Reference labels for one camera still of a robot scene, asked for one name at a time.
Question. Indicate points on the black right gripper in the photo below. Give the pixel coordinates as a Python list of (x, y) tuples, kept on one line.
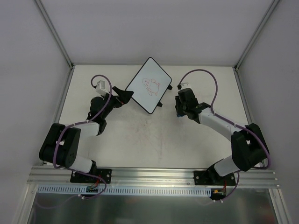
[(178, 108)]

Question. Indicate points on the right aluminium frame post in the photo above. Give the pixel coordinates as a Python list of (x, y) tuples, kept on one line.
[(267, 15)]

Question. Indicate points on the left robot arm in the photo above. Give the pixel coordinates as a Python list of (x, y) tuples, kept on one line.
[(60, 146)]

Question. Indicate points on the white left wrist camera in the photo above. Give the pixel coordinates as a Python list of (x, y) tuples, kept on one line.
[(101, 86)]

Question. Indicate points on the aluminium frame post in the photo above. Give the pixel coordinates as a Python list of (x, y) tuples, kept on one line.
[(267, 15), (41, 8)]

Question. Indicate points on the aluminium front rail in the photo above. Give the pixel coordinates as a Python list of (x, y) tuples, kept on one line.
[(153, 177)]

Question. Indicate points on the white slotted cable duct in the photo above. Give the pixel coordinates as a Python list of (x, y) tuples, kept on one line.
[(124, 190)]

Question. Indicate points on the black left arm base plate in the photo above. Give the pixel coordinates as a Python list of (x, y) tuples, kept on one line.
[(101, 174)]

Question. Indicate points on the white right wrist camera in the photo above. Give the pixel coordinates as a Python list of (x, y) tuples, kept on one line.
[(182, 86)]

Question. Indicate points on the white whiteboard black frame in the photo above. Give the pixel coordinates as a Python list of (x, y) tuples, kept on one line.
[(149, 85)]

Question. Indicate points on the left aluminium frame post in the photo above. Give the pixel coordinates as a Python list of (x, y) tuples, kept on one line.
[(41, 8)]

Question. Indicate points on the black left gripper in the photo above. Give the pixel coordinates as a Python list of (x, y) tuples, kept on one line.
[(117, 97)]

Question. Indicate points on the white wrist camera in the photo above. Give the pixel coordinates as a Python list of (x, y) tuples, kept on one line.
[(182, 86), (101, 86)]

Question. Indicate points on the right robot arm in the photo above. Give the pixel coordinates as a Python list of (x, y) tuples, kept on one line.
[(248, 146)]

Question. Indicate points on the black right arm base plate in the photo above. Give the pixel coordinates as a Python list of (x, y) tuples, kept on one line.
[(203, 177)]

